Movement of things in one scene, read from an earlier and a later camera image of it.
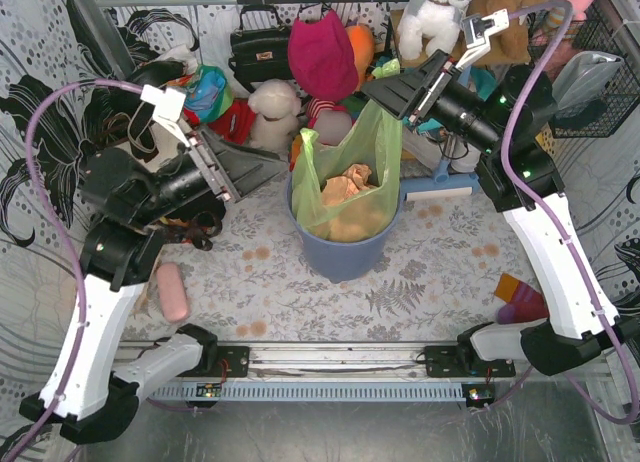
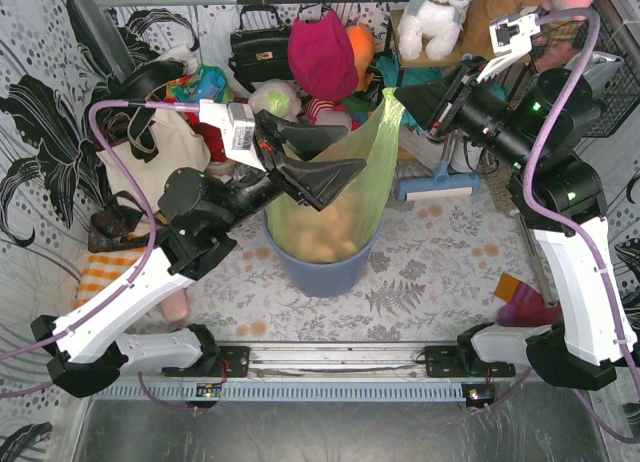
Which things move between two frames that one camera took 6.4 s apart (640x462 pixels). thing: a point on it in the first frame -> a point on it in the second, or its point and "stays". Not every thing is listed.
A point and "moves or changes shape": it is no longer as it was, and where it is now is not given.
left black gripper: [208, 167] -> [267, 154]
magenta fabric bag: [321, 56] stays
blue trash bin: [338, 260] -> [328, 279]
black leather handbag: [260, 54] stays
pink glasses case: [172, 292] stays
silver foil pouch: [579, 76] stays
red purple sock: [524, 303] stays
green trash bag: [349, 192] moves or changes shape
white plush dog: [432, 18] stays
